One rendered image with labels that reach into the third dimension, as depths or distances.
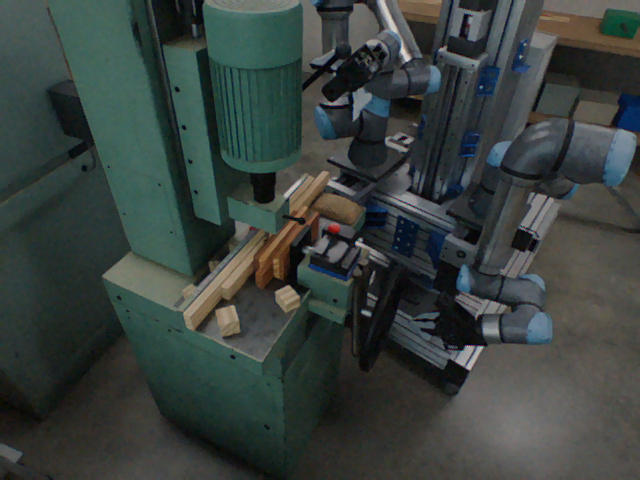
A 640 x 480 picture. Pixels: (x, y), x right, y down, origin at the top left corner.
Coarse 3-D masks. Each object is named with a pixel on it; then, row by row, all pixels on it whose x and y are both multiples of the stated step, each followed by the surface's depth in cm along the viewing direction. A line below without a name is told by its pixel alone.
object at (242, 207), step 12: (240, 192) 108; (252, 192) 108; (228, 204) 108; (240, 204) 106; (252, 204) 105; (264, 204) 105; (276, 204) 105; (288, 204) 108; (240, 216) 109; (252, 216) 107; (264, 216) 105; (276, 216) 104; (264, 228) 108; (276, 228) 106
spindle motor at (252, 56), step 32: (224, 0) 76; (256, 0) 77; (288, 0) 78; (224, 32) 73; (256, 32) 73; (288, 32) 75; (224, 64) 77; (256, 64) 76; (288, 64) 79; (224, 96) 83; (256, 96) 80; (288, 96) 83; (224, 128) 87; (256, 128) 85; (288, 128) 88; (224, 160) 94; (256, 160) 90; (288, 160) 92
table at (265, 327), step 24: (360, 216) 130; (240, 288) 107; (264, 288) 108; (240, 312) 102; (264, 312) 102; (288, 312) 103; (336, 312) 107; (192, 336) 100; (216, 336) 97; (240, 336) 97; (264, 336) 97; (288, 336) 104; (240, 360) 96; (264, 360) 94
